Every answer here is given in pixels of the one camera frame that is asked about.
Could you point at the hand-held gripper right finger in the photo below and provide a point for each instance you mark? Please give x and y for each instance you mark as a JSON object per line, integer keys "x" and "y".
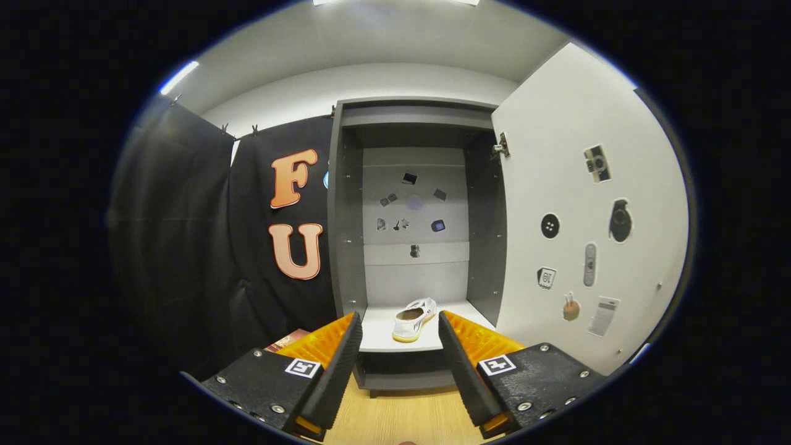
{"x": 463, "y": 371}

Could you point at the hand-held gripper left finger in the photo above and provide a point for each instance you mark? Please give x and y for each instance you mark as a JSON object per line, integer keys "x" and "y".
{"x": 337, "y": 371}

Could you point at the white canvas shoe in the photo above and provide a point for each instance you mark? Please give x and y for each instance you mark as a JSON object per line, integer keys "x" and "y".
{"x": 411, "y": 321}

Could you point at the beige shoe cabinet door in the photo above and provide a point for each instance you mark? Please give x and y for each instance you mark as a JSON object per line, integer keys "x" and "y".
{"x": 556, "y": 185}

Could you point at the white cabinet shelf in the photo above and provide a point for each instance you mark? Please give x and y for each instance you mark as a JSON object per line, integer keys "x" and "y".
{"x": 383, "y": 327}

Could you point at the metal door hinge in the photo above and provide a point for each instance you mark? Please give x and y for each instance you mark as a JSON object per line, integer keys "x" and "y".
{"x": 502, "y": 147}

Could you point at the brown cover book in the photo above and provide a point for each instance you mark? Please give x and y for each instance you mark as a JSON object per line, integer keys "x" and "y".
{"x": 287, "y": 340}

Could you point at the black backdrop cloth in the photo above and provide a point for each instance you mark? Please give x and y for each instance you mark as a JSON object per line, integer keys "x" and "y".
{"x": 185, "y": 247}

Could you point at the narrow ceiling light strip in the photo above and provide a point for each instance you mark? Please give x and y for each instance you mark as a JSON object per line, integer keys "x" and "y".
{"x": 179, "y": 77}

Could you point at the wide ceiling light panel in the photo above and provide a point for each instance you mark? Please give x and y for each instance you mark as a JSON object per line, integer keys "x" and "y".
{"x": 395, "y": 2}

